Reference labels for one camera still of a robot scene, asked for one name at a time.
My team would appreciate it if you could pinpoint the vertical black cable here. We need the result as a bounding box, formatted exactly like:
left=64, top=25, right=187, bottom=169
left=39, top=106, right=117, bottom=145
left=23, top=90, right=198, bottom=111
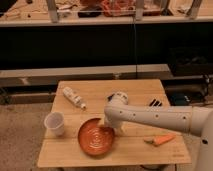
left=133, top=15, right=139, bottom=80

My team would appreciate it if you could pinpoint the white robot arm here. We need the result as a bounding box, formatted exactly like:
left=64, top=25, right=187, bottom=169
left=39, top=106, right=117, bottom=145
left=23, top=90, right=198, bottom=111
left=104, top=92, right=213, bottom=171

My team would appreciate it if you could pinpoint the white plastic bottle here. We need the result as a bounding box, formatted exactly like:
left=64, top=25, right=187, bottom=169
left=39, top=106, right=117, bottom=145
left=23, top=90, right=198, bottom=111
left=62, top=87, right=86, bottom=110

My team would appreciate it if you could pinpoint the red object on shelf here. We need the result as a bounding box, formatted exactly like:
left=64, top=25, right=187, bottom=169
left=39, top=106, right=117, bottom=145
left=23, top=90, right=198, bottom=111
left=101, top=0, right=135, bottom=17

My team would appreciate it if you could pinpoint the blue sponge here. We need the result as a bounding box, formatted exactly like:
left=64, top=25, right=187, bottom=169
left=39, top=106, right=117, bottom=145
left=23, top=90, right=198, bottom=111
left=107, top=94, right=114, bottom=101

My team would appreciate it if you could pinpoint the wooden table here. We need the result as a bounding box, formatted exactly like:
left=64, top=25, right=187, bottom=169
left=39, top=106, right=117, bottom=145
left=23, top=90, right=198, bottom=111
left=37, top=79, right=191, bottom=168

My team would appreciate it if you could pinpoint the orange ceramic bowl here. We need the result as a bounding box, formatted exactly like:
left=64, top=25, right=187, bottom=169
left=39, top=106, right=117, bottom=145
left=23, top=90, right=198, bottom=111
left=78, top=118, right=115, bottom=156

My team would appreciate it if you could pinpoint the white plastic cup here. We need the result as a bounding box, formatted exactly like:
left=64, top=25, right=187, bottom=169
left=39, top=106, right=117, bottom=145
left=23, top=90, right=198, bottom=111
left=44, top=112, right=64, bottom=136

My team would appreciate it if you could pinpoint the orange carrot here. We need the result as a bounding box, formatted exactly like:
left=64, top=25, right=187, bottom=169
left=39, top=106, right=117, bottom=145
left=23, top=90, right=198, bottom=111
left=144, top=134, right=175, bottom=146

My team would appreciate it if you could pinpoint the metal shelf rail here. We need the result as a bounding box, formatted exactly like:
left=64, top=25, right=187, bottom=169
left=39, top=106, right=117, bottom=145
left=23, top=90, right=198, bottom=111
left=0, top=64, right=170, bottom=87

